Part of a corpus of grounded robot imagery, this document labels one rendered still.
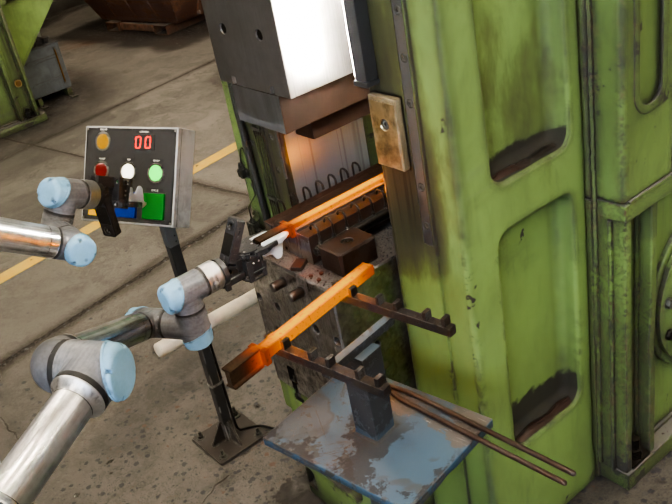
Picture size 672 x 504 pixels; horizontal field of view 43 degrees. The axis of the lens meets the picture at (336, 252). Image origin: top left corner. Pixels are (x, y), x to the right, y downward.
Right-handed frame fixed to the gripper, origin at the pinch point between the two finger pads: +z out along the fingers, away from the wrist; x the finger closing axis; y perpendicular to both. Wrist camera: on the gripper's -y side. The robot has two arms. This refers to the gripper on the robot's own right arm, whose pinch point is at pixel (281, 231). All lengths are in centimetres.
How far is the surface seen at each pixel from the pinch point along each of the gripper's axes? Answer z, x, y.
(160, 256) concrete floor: 47, -204, 100
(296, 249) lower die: 2.7, 0.9, 6.4
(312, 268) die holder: 1.2, 9.0, 8.5
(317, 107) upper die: 12.9, 7.6, -30.0
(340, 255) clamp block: 3.2, 19.4, 2.2
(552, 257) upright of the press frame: 52, 43, 20
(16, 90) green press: 89, -492, 72
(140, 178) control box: -12, -51, -7
